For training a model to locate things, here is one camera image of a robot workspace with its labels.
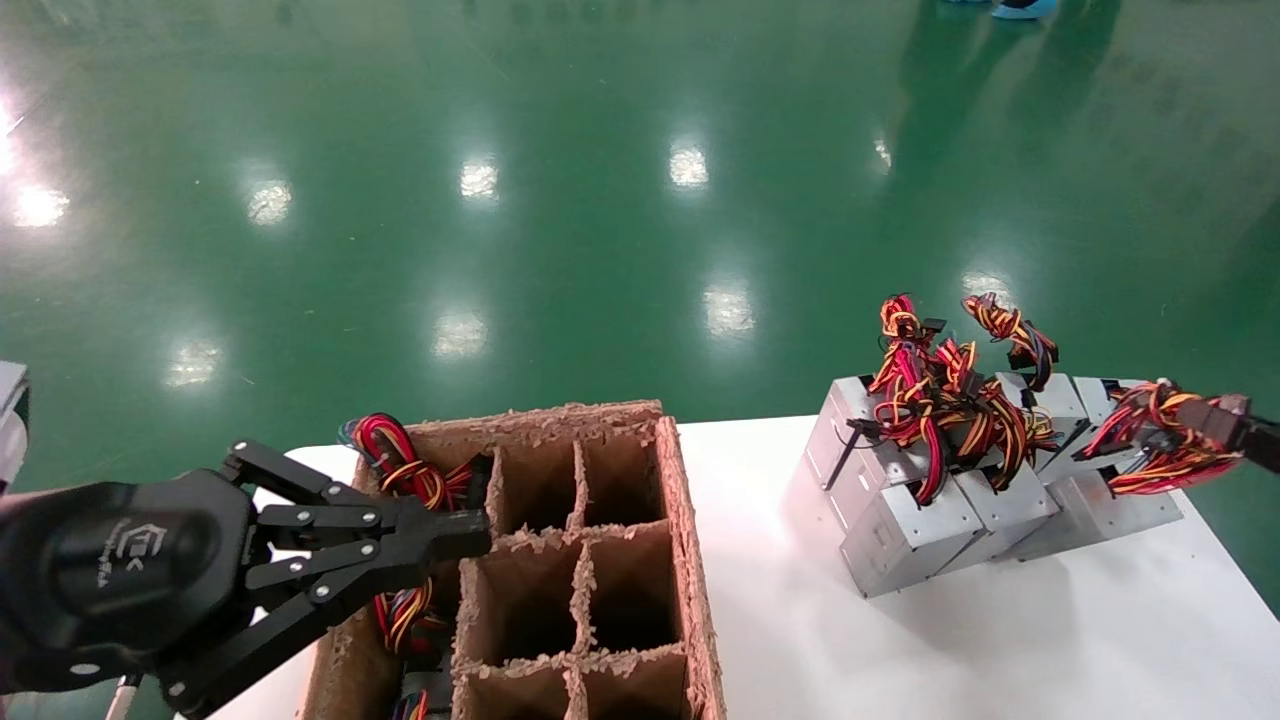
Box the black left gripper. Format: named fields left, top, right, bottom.
left=0, top=438, right=493, bottom=719

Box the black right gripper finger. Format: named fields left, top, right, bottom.
left=1215, top=415, right=1280, bottom=477
left=1172, top=393, right=1256, bottom=433

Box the brown cardboard divider box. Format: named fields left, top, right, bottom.
left=300, top=400, right=729, bottom=720

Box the thin white rod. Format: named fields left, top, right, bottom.
left=103, top=673, right=143, bottom=720

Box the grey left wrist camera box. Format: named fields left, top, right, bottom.
left=0, top=360, right=31, bottom=493

